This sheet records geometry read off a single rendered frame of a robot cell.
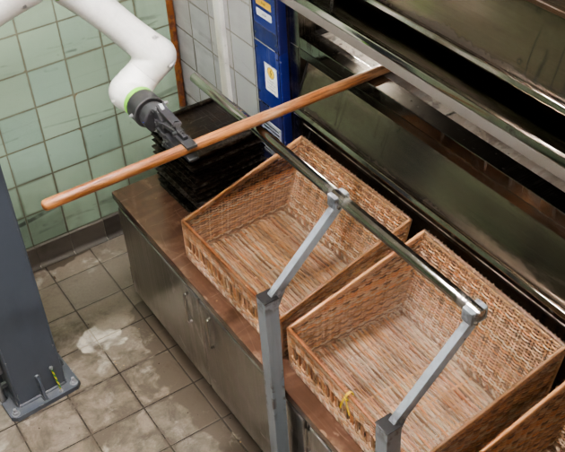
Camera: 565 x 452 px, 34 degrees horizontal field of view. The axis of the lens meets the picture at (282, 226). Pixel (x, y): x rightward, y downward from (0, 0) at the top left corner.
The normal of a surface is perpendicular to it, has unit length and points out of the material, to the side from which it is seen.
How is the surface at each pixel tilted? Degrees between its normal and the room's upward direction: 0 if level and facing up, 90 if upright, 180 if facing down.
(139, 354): 0
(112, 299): 0
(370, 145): 70
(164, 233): 0
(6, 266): 90
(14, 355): 90
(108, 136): 90
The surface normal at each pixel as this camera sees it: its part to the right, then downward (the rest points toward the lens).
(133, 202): -0.05, -0.77
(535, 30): -0.80, 0.10
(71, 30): 0.55, 0.51
